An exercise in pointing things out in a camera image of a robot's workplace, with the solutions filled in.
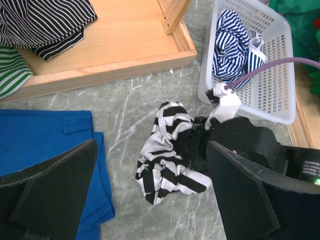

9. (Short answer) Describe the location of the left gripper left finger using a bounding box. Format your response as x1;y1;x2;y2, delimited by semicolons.
0;139;98;240

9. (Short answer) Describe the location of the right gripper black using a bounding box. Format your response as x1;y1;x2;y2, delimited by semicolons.
179;116;283;173

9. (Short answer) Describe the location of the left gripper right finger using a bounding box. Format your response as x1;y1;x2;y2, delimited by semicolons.
206;141;320;240

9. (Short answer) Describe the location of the blue cloth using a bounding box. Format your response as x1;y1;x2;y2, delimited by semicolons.
0;109;116;240

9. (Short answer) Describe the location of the blue white striped tank top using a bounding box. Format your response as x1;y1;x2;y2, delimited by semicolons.
212;9;267;84

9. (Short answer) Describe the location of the black white striped tank top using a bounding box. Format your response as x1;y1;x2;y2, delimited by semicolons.
135;100;212;205

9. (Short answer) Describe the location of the green striped tank top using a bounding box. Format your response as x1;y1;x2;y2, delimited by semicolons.
0;0;99;99

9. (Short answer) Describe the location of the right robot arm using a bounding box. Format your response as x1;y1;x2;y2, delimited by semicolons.
173;116;320;185

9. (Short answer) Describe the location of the white plastic perforated basket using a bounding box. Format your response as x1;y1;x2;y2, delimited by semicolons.
197;0;296;125

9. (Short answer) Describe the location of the right wooden clothes rack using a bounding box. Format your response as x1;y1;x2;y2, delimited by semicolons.
288;64;320;149

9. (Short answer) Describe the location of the wooden clothes rack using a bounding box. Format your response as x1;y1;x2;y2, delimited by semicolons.
2;0;197;103
288;64;320;149

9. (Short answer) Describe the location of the green t-shirt front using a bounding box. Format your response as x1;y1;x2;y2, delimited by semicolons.
268;0;320;96

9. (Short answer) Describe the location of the left wooden clothes rack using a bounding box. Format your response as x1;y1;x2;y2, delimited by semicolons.
2;0;197;103

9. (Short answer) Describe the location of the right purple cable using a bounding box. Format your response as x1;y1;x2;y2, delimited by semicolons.
224;56;320;91

